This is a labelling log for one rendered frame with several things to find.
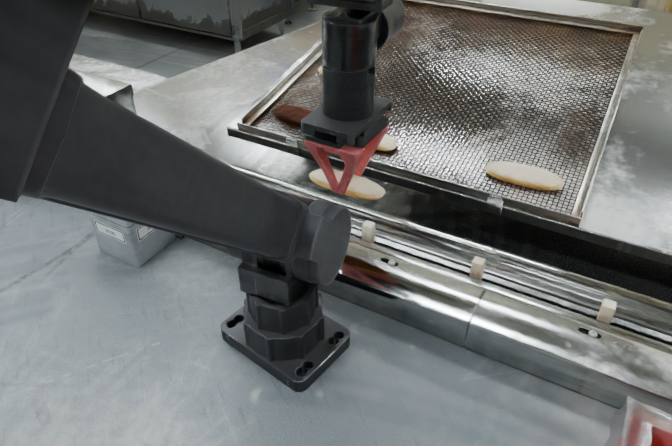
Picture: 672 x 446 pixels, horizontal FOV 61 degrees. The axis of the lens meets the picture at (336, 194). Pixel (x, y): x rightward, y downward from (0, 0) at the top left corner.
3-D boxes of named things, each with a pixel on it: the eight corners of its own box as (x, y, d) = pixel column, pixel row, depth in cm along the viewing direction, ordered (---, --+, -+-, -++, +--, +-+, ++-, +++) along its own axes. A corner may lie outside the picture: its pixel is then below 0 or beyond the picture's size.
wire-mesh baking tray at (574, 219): (238, 130, 87) (236, 122, 86) (379, -5, 118) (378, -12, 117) (578, 227, 67) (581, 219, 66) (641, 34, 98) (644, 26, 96)
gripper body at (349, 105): (392, 113, 66) (397, 52, 62) (352, 151, 59) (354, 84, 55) (344, 102, 69) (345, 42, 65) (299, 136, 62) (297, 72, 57)
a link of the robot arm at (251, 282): (242, 302, 57) (289, 318, 55) (231, 221, 51) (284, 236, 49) (285, 247, 64) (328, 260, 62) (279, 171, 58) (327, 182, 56)
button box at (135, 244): (100, 270, 75) (79, 203, 69) (144, 238, 81) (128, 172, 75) (146, 292, 72) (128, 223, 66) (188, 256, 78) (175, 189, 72)
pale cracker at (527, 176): (481, 177, 74) (482, 170, 74) (489, 159, 77) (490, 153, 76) (560, 196, 71) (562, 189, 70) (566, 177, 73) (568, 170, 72)
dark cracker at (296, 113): (268, 116, 89) (267, 110, 88) (283, 103, 91) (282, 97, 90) (320, 134, 84) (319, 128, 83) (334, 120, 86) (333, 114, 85)
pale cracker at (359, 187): (302, 181, 69) (302, 174, 69) (318, 167, 72) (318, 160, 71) (376, 205, 65) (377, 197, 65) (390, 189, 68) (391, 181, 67)
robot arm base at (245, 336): (218, 336, 62) (300, 395, 56) (208, 281, 57) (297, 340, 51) (273, 292, 67) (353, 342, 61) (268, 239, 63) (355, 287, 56)
